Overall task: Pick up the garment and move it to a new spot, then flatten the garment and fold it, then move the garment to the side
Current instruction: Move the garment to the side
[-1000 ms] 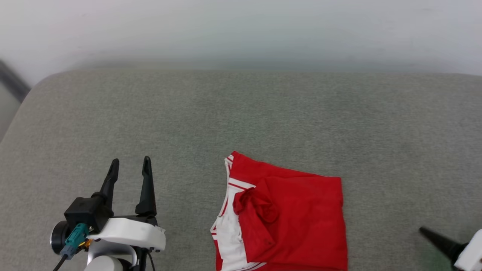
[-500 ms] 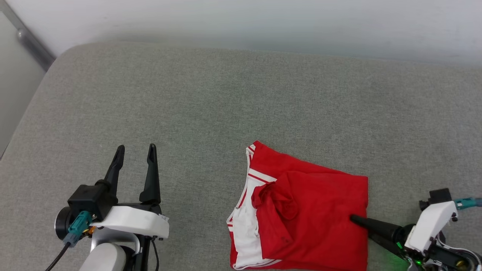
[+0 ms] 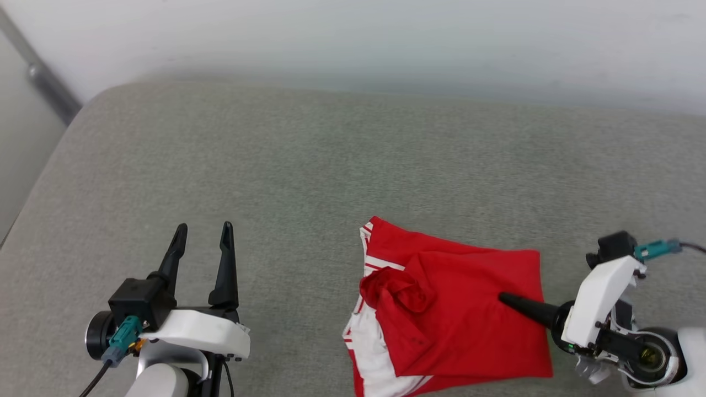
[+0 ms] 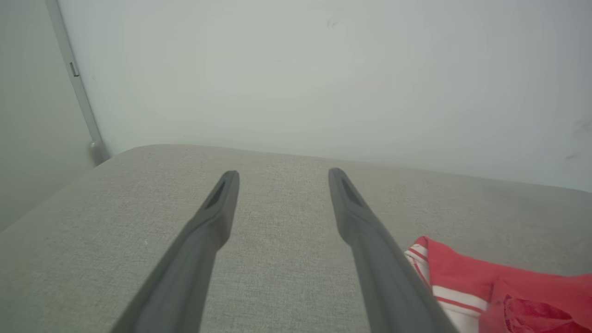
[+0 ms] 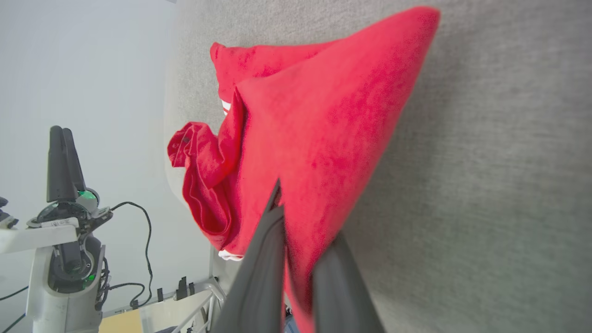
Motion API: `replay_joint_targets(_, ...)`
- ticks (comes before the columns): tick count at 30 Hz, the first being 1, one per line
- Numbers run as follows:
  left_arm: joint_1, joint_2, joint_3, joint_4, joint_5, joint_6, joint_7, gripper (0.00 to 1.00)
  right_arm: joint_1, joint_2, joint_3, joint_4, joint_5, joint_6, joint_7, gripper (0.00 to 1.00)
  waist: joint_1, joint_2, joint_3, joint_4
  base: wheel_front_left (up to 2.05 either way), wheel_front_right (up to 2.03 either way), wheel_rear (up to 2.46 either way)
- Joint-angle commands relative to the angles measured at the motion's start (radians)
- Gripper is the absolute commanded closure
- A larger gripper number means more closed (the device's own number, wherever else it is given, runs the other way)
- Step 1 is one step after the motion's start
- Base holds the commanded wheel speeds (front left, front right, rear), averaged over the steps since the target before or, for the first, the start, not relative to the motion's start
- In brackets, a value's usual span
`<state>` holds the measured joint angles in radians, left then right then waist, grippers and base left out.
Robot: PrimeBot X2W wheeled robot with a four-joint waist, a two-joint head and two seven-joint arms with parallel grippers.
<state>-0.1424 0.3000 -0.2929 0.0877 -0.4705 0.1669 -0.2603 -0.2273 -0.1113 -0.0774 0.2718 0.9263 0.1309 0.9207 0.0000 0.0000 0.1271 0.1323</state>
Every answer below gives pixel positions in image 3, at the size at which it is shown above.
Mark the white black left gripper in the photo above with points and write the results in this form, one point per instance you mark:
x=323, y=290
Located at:
x=198, y=331

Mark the red and white shirt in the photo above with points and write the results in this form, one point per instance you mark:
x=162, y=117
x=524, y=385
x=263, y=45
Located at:
x=469, y=331

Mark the teal right camera connector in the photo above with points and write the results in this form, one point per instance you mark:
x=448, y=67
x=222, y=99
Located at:
x=653, y=250

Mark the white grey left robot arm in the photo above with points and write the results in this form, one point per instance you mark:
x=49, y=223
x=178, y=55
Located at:
x=160, y=384

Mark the teal left camera connector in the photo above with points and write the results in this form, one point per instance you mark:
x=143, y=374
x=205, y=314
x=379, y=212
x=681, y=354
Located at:
x=124, y=336

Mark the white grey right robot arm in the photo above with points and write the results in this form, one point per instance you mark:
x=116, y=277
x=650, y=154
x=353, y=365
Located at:
x=696, y=358

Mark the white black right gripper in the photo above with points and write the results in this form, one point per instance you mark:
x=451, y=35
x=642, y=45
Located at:
x=598, y=303

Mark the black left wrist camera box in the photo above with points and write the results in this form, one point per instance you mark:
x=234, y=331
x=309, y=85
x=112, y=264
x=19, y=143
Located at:
x=140, y=300

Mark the teal camera connector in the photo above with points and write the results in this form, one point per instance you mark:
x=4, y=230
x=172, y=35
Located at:
x=653, y=250
x=124, y=336

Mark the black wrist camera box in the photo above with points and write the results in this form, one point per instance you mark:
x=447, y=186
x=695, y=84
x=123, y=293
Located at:
x=615, y=245
x=140, y=300

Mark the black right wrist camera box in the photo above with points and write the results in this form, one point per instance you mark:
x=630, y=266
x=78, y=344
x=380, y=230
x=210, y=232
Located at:
x=615, y=245

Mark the grey fabric sofa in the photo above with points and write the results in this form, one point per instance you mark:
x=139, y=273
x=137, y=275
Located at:
x=276, y=193

